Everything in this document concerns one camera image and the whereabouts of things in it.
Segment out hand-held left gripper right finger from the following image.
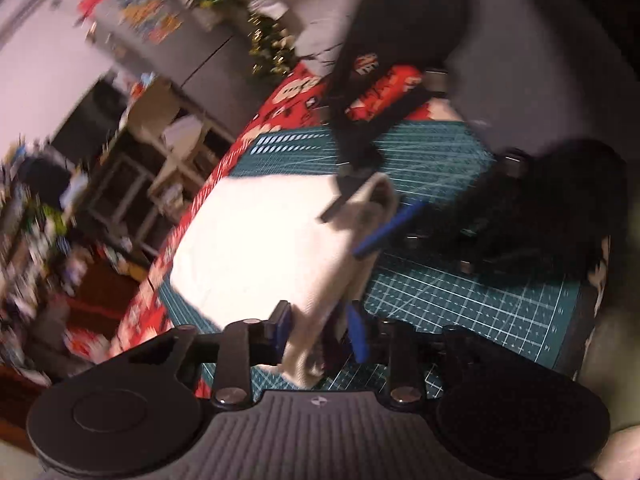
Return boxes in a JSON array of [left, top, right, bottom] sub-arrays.
[[346, 301, 512, 409]]

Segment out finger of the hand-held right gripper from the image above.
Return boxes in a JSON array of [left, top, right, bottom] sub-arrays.
[[351, 147, 531, 275], [319, 47, 448, 224]]

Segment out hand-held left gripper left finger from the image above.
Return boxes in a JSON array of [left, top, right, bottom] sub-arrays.
[[127, 300, 294, 409]]

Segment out white knit sweater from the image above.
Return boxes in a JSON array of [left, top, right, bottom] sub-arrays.
[[169, 174, 402, 390]]

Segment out green cutting mat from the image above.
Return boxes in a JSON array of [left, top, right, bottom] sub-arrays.
[[157, 121, 585, 392]]

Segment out small christmas tree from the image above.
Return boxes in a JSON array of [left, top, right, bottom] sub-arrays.
[[246, 10, 303, 80]]

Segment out red patterned blanket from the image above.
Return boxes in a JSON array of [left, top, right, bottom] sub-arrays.
[[107, 60, 466, 401]]

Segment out small white hanging cloth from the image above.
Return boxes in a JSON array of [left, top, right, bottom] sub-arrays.
[[260, 0, 307, 36]]

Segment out silver refrigerator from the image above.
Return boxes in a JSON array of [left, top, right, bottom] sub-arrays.
[[87, 0, 283, 128]]

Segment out beige chair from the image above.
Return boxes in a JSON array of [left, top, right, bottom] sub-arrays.
[[125, 79, 223, 196]]

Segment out colourful fridge stickers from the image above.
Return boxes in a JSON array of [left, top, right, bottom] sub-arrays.
[[114, 0, 185, 45]]

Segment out black monitor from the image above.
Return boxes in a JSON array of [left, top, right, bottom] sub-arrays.
[[50, 80, 132, 163]]

